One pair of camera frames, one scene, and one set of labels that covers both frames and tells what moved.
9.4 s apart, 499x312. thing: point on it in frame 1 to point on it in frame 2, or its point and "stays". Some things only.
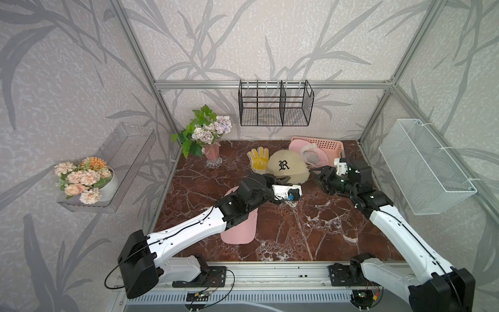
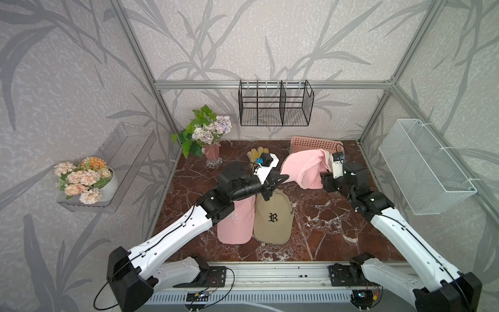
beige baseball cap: (288, 164) to (273, 218)
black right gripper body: (334, 182) stays
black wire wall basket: (275, 103) stays
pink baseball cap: (243, 233) stays
